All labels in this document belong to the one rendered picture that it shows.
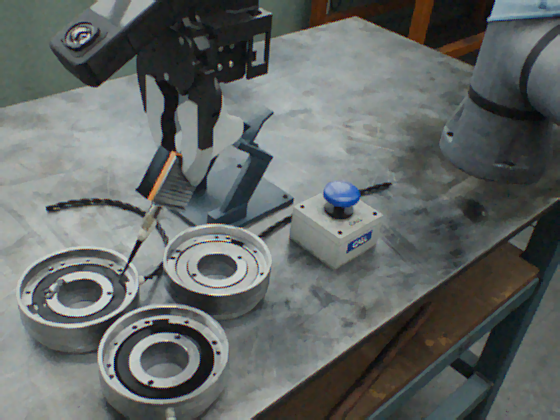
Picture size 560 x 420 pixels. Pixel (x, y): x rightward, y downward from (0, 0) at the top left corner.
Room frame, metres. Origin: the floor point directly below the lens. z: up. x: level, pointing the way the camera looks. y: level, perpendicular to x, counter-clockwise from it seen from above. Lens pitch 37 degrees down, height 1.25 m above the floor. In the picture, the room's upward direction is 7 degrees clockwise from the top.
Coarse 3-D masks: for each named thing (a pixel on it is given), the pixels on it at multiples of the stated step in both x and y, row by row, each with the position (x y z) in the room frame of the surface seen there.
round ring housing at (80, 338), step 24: (48, 264) 0.44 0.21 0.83; (72, 264) 0.45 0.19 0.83; (120, 264) 0.45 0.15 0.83; (24, 288) 0.41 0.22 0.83; (72, 288) 0.43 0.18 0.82; (96, 288) 0.43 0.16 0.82; (24, 312) 0.37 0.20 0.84; (72, 312) 0.39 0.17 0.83; (120, 312) 0.38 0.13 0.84; (48, 336) 0.36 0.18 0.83; (72, 336) 0.36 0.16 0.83; (96, 336) 0.37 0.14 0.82
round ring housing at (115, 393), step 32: (128, 320) 0.38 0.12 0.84; (192, 320) 0.39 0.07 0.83; (160, 352) 0.37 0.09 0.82; (192, 352) 0.36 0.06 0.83; (224, 352) 0.35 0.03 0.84; (160, 384) 0.32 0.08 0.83; (224, 384) 0.34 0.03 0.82; (128, 416) 0.30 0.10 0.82; (160, 416) 0.30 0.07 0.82; (192, 416) 0.30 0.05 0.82
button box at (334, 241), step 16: (304, 208) 0.56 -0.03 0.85; (320, 208) 0.56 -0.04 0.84; (352, 208) 0.56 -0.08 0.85; (368, 208) 0.57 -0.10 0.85; (304, 224) 0.55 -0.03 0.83; (320, 224) 0.53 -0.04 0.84; (336, 224) 0.54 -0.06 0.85; (352, 224) 0.54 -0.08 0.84; (368, 224) 0.55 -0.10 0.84; (304, 240) 0.55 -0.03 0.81; (320, 240) 0.53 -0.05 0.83; (336, 240) 0.52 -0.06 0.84; (352, 240) 0.53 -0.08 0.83; (368, 240) 0.55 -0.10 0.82; (320, 256) 0.53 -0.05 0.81; (336, 256) 0.51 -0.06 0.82; (352, 256) 0.53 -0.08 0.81
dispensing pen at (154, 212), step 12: (156, 156) 0.48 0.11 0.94; (168, 156) 0.47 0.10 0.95; (156, 168) 0.47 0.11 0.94; (144, 180) 0.47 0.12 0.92; (156, 180) 0.46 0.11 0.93; (144, 192) 0.46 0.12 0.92; (156, 216) 0.46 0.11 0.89; (144, 228) 0.45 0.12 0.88; (144, 240) 0.45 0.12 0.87; (132, 252) 0.44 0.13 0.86; (120, 276) 0.43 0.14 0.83
